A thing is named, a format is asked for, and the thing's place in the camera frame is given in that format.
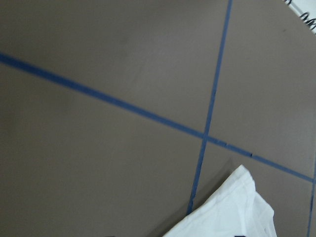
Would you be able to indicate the white long-sleeve printed shirt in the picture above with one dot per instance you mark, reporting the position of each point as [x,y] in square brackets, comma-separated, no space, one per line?
[234,208]

